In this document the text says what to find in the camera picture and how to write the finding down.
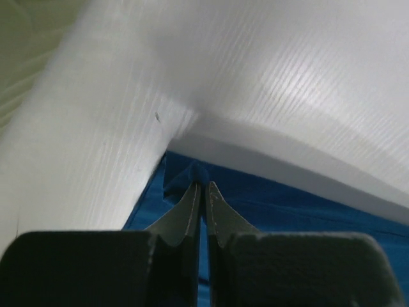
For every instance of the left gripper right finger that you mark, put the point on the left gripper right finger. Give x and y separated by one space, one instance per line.
248 267

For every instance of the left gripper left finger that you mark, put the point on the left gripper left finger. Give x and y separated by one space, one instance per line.
157 266

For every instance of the blue printed t shirt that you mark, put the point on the blue printed t shirt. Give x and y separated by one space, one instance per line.
268 205

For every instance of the olive green plastic bin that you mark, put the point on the olive green plastic bin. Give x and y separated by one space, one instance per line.
31 31

